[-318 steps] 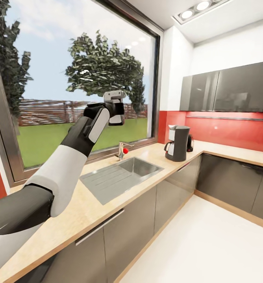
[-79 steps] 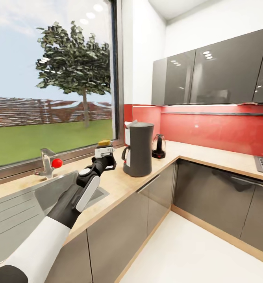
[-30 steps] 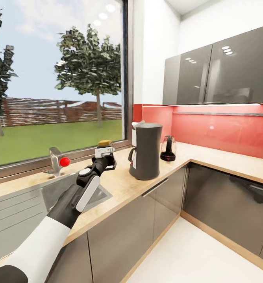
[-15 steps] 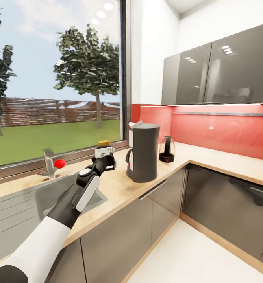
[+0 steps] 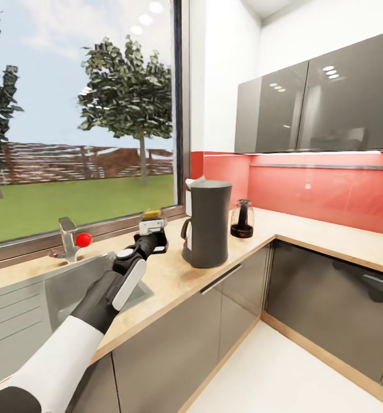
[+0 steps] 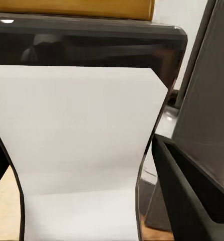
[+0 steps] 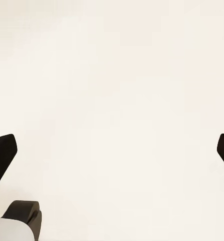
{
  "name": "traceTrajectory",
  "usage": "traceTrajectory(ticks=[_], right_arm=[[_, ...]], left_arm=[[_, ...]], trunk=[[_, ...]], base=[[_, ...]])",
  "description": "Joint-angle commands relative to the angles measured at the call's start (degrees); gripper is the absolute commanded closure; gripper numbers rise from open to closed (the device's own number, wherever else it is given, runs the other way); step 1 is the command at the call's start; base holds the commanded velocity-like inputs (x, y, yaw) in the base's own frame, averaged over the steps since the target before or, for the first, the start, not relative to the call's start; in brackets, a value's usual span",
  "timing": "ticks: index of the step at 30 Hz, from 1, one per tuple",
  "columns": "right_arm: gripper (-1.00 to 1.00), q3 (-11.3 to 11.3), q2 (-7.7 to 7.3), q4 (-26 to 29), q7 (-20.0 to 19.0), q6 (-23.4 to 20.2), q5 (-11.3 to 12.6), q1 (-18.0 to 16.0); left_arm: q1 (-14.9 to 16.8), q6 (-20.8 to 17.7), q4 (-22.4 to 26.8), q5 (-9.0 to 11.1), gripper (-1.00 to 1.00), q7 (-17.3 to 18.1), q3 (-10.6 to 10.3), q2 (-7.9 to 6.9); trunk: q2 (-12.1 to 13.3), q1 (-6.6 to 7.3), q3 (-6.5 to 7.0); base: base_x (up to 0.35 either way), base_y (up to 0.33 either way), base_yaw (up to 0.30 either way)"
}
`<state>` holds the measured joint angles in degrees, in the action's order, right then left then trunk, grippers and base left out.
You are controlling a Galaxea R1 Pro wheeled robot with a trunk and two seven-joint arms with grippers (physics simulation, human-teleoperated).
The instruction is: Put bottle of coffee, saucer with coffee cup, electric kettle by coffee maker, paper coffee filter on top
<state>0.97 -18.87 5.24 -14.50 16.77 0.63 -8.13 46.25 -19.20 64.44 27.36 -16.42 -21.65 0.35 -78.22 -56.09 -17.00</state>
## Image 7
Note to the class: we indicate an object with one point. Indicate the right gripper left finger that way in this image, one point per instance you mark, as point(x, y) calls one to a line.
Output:
point(8, 150)

